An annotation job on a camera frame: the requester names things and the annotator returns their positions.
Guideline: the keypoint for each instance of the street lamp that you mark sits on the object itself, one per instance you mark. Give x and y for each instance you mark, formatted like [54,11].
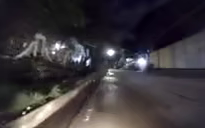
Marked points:
[110,52]

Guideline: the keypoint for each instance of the dark wet asphalt road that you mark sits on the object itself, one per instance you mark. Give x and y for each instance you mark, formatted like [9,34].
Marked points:
[146,100]

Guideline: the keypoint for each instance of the row of trees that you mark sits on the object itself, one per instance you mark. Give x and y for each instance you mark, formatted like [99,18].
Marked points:
[40,43]

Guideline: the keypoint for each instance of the pale concrete kerb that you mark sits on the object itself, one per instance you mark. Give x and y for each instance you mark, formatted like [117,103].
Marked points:
[53,108]

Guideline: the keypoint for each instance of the dark verge strip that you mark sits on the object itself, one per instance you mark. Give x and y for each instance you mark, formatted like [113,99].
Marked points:
[33,95]

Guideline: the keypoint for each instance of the long pale wall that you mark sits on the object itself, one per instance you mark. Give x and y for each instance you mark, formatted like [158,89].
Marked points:
[186,51]

